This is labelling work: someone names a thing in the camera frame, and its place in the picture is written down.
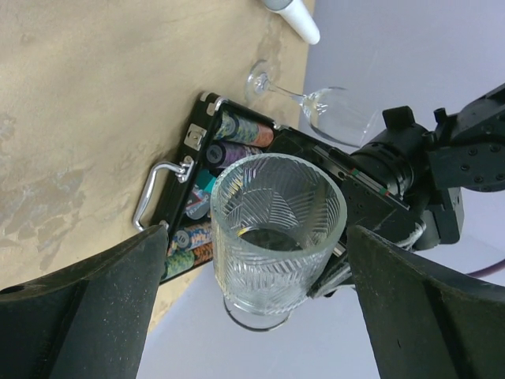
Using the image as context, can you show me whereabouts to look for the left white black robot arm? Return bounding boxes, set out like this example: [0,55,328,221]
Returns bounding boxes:
[312,87,504,251]

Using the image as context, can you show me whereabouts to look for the red brown chip stack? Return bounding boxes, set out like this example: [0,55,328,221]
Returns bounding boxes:
[244,124,274,148]

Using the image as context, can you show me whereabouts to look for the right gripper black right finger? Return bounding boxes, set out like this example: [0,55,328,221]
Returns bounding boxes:
[347,226,504,378]

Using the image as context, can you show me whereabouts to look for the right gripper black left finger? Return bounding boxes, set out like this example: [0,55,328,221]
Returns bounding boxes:
[1,226,169,378]

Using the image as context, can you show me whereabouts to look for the clear dealer button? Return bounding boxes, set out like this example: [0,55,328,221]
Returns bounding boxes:
[185,186,210,220]

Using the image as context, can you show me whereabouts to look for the purple white chip stack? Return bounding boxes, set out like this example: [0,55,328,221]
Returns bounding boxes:
[204,142,262,168]

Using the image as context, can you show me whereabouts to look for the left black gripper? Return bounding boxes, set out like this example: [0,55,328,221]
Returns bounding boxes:
[307,133,427,299]

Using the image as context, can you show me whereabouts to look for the white grey handheld tool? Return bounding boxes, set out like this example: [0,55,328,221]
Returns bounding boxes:
[261,0,320,45]

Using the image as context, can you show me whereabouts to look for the teal dealer block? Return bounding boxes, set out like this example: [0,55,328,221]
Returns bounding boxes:
[195,170,216,193]

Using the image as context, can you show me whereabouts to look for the dark green chip stack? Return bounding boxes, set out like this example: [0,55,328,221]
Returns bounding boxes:
[214,111,257,144]

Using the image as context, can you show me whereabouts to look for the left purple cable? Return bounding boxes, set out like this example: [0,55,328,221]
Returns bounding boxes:
[466,257,505,280]

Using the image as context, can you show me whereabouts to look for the black poker chip case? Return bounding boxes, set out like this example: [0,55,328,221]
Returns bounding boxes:
[132,91,356,283]

